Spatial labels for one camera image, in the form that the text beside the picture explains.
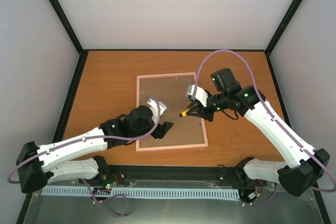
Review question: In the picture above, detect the yellow handled screwdriver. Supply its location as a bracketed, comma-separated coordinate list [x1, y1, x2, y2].
[170, 109, 189, 121]

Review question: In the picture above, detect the pink wooden picture frame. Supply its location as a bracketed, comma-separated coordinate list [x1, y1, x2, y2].
[135, 71, 209, 153]

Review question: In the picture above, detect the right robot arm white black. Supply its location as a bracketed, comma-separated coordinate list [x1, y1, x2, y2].
[180, 68, 330, 197]

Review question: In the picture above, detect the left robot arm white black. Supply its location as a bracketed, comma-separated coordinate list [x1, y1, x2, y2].
[16, 100, 173, 194]

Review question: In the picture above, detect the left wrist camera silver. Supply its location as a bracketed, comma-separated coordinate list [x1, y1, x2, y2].
[146, 98, 167, 122]

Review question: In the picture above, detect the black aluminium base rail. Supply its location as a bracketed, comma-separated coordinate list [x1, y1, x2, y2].
[34, 163, 292, 185]

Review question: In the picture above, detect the light blue slotted cable duct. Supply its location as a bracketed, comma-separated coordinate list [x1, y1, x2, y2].
[41, 186, 239, 201]

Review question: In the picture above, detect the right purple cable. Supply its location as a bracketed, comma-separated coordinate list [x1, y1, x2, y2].
[195, 49, 336, 206]

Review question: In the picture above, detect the right black corner post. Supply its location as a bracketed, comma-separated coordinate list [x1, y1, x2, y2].
[265, 0, 303, 57]

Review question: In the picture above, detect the black corner post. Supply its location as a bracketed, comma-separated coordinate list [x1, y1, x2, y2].
[48, 0, 84, 54]
[265, 0, 303, 57]

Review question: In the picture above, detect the left black corner post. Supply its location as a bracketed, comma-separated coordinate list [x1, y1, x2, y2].
[48, 0, 84, 54]

